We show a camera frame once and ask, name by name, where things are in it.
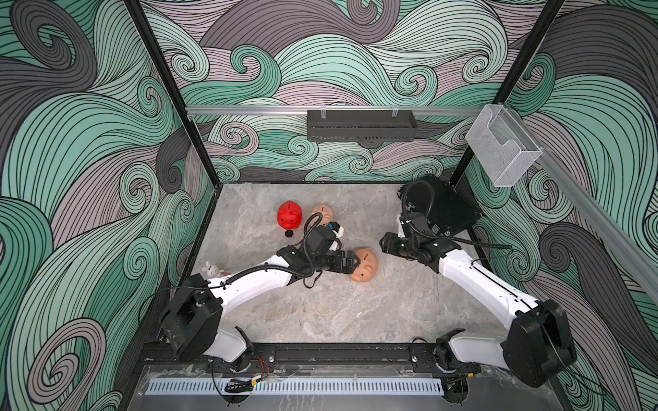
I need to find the pink white bunny toy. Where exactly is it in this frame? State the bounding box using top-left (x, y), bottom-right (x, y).
top-left (202, 261), bottom-right (224, 278)

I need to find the clear acrylic wall holder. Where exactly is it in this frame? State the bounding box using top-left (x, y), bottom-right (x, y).
top-left (466, 104), bottom-right (543, 188)

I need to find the red piggy bank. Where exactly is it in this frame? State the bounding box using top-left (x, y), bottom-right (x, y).
top-left (277, 200), bottom-right (303, 231)

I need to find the black case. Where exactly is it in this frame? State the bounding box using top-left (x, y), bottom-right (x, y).
top-left (398, 176), bottom-right (481, 237)

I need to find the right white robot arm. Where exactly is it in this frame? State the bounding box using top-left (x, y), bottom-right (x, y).
top-left (380, 213), bottom-right (577, 388)

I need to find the aluminium back rail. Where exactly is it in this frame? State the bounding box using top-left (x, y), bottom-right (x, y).
top-left (185, 104), bottom-right (483, 117)

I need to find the aluminium right rail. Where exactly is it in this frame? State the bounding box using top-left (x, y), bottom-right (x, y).
top-left (512, 111), bottom-right (657, 300)

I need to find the aluminium rail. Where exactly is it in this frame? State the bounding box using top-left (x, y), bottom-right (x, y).
top-left (185, 104), bottom-right (483, 117)
top-left (512, 111), bottom-right (657, 300)

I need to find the pink piggy bank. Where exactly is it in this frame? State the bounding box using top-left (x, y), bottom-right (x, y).
top-left (311, 204), bottom-right (334, 225)
top-left (350, 248), bottom-right (379, 283)

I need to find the white slotted cable duct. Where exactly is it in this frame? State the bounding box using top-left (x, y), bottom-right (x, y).
top-left (144, 377), bottom-right (444, 397)

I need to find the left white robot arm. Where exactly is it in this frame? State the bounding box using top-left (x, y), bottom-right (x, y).
top-left (160, 223), bottom-right (362, 368)

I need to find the black wall tray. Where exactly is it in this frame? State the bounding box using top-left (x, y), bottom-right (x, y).
top-left (306, 111), bottom-right (418, 147)

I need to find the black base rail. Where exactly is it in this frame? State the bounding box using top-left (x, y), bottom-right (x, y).
top-left (138, 341), bottom-right (551, 375)

